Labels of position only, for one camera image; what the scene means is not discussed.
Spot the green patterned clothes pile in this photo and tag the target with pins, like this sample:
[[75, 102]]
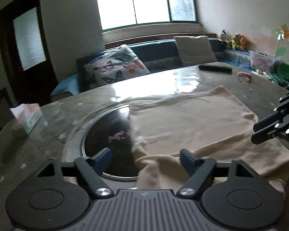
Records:
[[275, 78]]

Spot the green plush toy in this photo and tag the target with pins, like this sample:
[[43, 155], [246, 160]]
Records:
[[235, 41]]

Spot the cow plush toy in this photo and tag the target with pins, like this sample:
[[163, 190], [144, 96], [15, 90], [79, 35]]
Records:
[[225, 39]]

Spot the orange tiger plush toy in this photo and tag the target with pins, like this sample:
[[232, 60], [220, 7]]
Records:
[[243, 43]]

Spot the blue sofa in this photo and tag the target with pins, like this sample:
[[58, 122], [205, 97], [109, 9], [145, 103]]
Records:
[[157, 56]]

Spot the clear plastic storage box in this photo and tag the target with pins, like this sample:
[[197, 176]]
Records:
[[262, 62]]

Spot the beige plain pillow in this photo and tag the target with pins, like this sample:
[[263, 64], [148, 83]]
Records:
[[194, 50]]

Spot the tissue box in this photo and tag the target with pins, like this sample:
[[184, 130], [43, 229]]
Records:
[[27, 115]]

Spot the butterfly print pillow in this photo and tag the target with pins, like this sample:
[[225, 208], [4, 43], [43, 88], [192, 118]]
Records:
[[116, 65]]

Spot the dark wooden door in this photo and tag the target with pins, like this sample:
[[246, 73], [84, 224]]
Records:
[[25, 54]]

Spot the cream beige garment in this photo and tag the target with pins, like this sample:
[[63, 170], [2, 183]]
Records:
[[211, 124]]

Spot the green framed window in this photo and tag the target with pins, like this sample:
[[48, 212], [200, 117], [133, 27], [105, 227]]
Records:
[[118, 14]]

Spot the round induction cooktop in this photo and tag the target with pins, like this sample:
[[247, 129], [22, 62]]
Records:
[[108, 128]]

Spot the black remote control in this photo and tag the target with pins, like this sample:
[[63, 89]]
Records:
[[215, 68]]

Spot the green plastic basin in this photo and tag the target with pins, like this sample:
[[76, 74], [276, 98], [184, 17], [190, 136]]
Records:
[[283, 70]]

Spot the colourful pinwheel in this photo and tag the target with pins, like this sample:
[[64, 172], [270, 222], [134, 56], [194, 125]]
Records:
[[282, 33]]

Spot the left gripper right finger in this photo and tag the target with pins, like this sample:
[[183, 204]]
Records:
[[200, 171]]

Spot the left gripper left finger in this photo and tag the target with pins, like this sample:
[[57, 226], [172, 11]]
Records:
[[90, 170]]

